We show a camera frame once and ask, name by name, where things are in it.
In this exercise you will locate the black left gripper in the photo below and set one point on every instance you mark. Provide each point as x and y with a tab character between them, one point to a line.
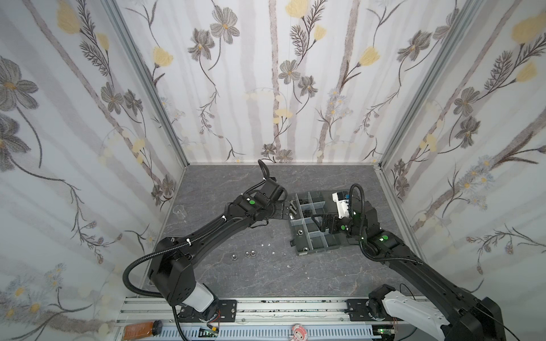
280	214

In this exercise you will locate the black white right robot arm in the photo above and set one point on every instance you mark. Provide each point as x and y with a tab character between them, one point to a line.
455	313

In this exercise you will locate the pink figurine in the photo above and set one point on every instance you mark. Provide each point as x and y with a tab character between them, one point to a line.
299	333

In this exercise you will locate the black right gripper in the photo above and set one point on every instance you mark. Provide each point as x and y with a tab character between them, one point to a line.
328	217

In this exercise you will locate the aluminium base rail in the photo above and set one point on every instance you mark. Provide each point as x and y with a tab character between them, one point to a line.
269	319

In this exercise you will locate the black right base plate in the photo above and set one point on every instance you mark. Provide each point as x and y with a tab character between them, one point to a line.
360	310

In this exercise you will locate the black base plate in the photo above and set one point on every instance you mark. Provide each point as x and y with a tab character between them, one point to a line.
221	310
360	310

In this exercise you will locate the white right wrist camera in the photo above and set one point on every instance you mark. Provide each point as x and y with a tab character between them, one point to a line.
341	201

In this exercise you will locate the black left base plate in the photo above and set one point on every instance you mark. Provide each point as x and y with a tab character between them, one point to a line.
221	310

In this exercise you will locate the clear plastic cup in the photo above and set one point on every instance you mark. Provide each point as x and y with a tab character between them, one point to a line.
179	212

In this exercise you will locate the orange black tool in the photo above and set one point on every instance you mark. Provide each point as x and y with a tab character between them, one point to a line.
142	330

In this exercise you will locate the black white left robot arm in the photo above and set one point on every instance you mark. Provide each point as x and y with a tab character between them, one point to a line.
172	263

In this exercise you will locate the green plastic organizer box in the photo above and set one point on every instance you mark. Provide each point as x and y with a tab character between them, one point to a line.
312	205

